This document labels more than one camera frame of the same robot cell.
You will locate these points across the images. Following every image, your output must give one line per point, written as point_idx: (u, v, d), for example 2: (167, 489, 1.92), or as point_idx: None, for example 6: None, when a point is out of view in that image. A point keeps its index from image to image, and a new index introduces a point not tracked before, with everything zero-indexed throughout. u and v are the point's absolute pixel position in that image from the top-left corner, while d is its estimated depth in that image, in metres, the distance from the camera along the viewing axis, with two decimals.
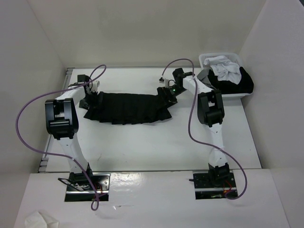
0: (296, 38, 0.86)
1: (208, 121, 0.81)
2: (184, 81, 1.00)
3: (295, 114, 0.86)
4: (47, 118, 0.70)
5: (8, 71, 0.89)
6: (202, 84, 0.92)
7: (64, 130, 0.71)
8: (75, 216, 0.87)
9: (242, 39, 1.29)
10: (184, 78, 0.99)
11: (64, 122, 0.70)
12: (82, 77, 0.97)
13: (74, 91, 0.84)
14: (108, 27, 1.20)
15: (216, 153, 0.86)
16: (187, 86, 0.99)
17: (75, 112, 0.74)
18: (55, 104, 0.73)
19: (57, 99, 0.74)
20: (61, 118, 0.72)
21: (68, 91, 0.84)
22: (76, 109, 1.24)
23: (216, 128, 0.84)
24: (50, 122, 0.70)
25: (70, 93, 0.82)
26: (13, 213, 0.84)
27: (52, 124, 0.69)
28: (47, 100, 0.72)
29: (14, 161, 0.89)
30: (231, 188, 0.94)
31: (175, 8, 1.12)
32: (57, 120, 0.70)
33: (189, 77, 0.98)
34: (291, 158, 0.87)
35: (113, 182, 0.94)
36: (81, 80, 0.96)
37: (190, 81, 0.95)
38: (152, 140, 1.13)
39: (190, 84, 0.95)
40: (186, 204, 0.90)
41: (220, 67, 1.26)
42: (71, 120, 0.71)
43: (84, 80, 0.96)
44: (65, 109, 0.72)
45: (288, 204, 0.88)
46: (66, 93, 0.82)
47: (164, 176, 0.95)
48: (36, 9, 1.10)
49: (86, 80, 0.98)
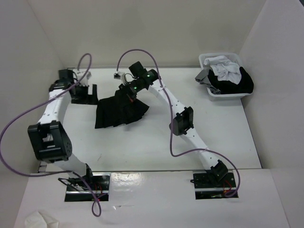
0: (296, 37, 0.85)
1: (182, 131, 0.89)
2: (150, 89, 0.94)
3: (295, 114, 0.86)
4: (34, 147, 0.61)
5: (8, 71, 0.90)
6: (174, 98, 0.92)
7: (56, 157, 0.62)
8: (75, 216, 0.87)
9: (242, 40, 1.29)
10: (150, 85, 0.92)
11: (55, 148, 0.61)
12: (64, 72, 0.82)
13: (59, 104, 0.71)
14: (107, 27, 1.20)
15: (204, 155, 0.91)
16: (154, 92, 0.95)
17: (65, 134, 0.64)
18: (40, 128, 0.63)
19: (41, 124, 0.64)
20: (50, 143, 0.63)
21: (51, 104, 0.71)
22: (81, 112, 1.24)
23: (192, 132, 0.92)
24: (38, 151, 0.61)
25: (55, 109, 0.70)
26: (13, 213, 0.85)
27: (42, 153, 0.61)
28: (29, 127, 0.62)
29: (14, 161, 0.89)
30: (231, 188, 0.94)
31: (175, 8, 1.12)
32: (46, 147, 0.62)
33: (157, 85, 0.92)
34: (291, 159, 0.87)
35: (114, 182, 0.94)
36: (64, 78, 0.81)
37: (159, 92, 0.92)
38: (152, 140, 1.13)
39: (160, 95, 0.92)
40: (187, 204, 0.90)
41: (219, 67, 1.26)
42: (63, 146, 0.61)
43: (67, 76, 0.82)
44: (53, 134, 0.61)
45: (288, 204, 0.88)
46: (49, 110, 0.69)
47: (163, 177, 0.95)
48: (36, 10, 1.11)
49: (70, 75, 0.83)
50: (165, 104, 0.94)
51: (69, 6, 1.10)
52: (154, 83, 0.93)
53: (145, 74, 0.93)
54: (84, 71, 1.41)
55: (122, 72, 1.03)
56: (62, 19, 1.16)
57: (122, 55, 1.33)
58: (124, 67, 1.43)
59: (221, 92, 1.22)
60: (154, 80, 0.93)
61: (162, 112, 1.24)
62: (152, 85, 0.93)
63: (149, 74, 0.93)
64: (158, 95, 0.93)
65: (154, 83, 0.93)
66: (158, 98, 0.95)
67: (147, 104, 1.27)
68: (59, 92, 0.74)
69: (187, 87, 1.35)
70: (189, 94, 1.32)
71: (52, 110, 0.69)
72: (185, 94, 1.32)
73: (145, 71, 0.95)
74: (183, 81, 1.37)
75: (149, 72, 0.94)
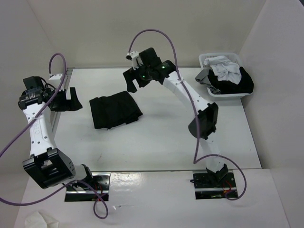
0: (296, 37, 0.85)
1: (204, 135, 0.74)
2: (166, 82, 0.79)
3: (295, 114, 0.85)
4: (37, 178, 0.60)
5: (9, 71, 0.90)
6: (194, 93, 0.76)
7: (61, 179, 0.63)
8: (75, 216, 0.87)
9: (242, 39, 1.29)
10: (166, 79, 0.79)
11: (61, 174, 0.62)
12: (30, 80, 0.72)
13: (43, 125, 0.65)
14: (107, 27, 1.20)
15: (216, 159, 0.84)
16: (170, 87, 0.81)
17: (63, 156, 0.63)
18: (36, 161, 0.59)
19: (36, 156, 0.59)
20: (51, 171, 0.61)
21: (35, 127, 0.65)
22: (81, 112, 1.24)
23: (212, 137, 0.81)
24: (42, 181, 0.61)
25: (43, 131, 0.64)
26: (13, 213, 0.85)
27: (47, 182, 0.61)
28: (24, 164, 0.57)
29: (14, 161, 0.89)
30: (231, 188, 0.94)
31: (174, 8, 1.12)
32: (49, 176, 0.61)
33: (174, 78, 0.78)
34: (291, 159, 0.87)
35: (113, 182, 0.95)
36: (33, 87, 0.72)
37: (176, 86, 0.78)
38: (152, 141, 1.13)
39: (177, 89, 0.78)
40: (187, 204, 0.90)
41: (219, 67, 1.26)
42: (68, 170, 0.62)
43: (35, 84, 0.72)
44: (55, 164, 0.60)
45: (288, 204, 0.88)
46: (37, 135, 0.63)
47: (163, 177, 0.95)
48: (35, 9, 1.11)
49: (37, 81, 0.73)
50: (184, 100, 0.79)
51: (69, 6, 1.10)
52: (170, 75, 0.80)
53: (159, 66, 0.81)
54: (84, 71, 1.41)
55: (136, 54, 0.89)
56: (62, 20, 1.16)
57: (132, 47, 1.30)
58: (124, 67, 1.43)
59: (221, 92, 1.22)
60: (170, 72, 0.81)
61: (162, 112, 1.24)
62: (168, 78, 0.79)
63: (165, 65, 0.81)
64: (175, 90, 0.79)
65: (171, 75, 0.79)
66: (175, 93, 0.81)
67: (147, 104, 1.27)
68: (37, 109, 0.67)
69: None
70: None
71: (41, 135, 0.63)
72: None
73: (160, 63, 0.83)
74: None
75: (165, 63, 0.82)
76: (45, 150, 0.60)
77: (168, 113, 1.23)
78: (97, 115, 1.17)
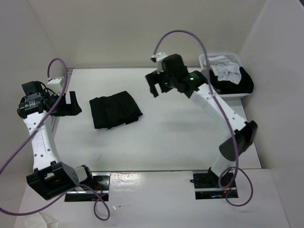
0: (296, 37, 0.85)
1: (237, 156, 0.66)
2: (196, 95, 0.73)
3: (295, 114, 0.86)
4: (41, 191, 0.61)
5: (8, 71, 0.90)
6: (227, 109, 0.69)
7: (65, 191, 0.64)
8: (75, 216, 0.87)
9: (242, 40, 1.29)
10: (195, 91, 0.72)
11: (65, 186, 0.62)
12: (29, 85, 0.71)
13: (45, 136, 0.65)
14: (107, 27, 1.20)
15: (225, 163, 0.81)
16: (199, 101, 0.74)
17: (67, 168, 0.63)
18: (40, 175, 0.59)
19: (39, 170, 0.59)
20: (54, 184, 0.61)
21: (36, 140, 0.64)
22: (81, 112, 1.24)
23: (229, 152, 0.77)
24: (46, 193, 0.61)
25: (46, 146, 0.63)
26: (13, 214, 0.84)
27: (51, 194, 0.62)
28: (28, 178, 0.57)
29: (13, 161, 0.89)
30: (231, 188, 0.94)
31: (175, 8, 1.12)
32: (52, 189, 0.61)
33: (204, 91, 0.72)
34: (291, 158, 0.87)
35: (113, 182, 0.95)
36: (31, 92, 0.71)
37: (207, 101, 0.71)
38: (152, 141, 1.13)
39: (208, 104, 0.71)
40: (187, 204, 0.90)
41: (219, 67, 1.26)
42: (71, 183, 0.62)
43: (34, 90, 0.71)
44: (59, 178, 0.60)
45: (288, 204, 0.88)
46: (40, 148, 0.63)
47: (163, 177, 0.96)
48: (36, 10, 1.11)
49: (36, 87, 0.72)
50: (214, 116, 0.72)
51: (69, 6, 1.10)
52: (200, 88, 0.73)
53: (187, 78, 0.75)
54: (84, 71, 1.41)
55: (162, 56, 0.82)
56: (62, 20, 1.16)
57: (155, 49, 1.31)
58: (124, 67, 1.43)
59: (221, 93, 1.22)
60: (200, 84, 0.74)
61: (162, 112, 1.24)
62: (197, 91, 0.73)
63: (193, 77, 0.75)
64: (205, 104, 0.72)
65: (201, 88, 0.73)
66: (204, 107, 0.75)
67: (147, 104, 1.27)
68: (38, 119, 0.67)
69: None
70: None
71: (43, 147, 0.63)
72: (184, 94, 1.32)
73: (187, 74, 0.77)
74: None
75: (192, 74, 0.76)
76: (49, 165, 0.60)
77: (168, 113, 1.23)
78: (97, 115, 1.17)
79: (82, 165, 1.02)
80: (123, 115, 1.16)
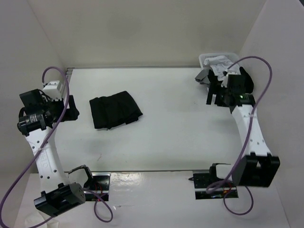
0: (296, 37, 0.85)
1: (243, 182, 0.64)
2: (237, 111, 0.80)
3: (295, 114, 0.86)
4: (48, 212, 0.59)
5: (8, 71, 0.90)
6: (257, 135, 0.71)
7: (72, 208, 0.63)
8: (75, 216, 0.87)
9: (242, 40, 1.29)
10: (238, 107, 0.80)
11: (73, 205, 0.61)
12: (28, 96, 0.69)
13: (50, 155, 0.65)
14: (108, 27, 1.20)
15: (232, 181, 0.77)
16: (238, 118, 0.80)
17: (74, 186, 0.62)
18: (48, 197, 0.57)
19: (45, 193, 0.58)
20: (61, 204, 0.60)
21: (41, 160, 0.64)
22: (81, 112, 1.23)
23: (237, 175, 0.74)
24: (52, 212, 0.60)
25: (52, 167, 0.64)
26: (12, 214, 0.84)
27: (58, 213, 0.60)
28: (35, 201, 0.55)
29: (13, 161, 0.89)
30: (231, 188, 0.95)
31: (175, 8, 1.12)
32: (60, 209, 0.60)
33: (245, 111, 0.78)
34: (291, 159, 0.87)
35: (114, 182, 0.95)
36: (31, 103, 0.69)
37: (243, 118, 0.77)
38: (152, 141, 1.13)
39: (243, 121, 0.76)
40: (186, 203, 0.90)
41: (220, 67, 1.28)
42: (80, 200, 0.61)
43: (34, 101, 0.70)
44: (67, 198, 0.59)
45: (288, 204, 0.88)
46: (46, 171, 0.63)
47: (163, 177, 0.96)
48: (36, 9, 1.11)
49: (36, 97, 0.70)
50: (243, 135, 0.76)
51: (69, 6, 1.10)
52: (243, 107, 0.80)
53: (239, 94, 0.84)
54: (84, 71, 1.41)
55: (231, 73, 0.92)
56: (63, 19, 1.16)
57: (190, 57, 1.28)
58: (124, 67, 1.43)
59: None
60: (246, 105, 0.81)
61: (162, 112, 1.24)
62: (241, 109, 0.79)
63: (243, 97, 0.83)
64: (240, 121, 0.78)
65: (244, 107, 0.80)
66: (239, 126, 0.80)
67: (147, 104, 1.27)
68: (42, 137, 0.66)
69: (187, 87, 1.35)
70: (189, 94, 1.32)
71: (49, 168, 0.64)
72: (184, 94, 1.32)
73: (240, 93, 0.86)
74: (183, 81, 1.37)
75: (245, 95, 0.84)
76: (57, 186, 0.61)
77: (168, 113, 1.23)
78: (97, 115, 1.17)
79: (82, 165, 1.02)
80: (123, 114, 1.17)
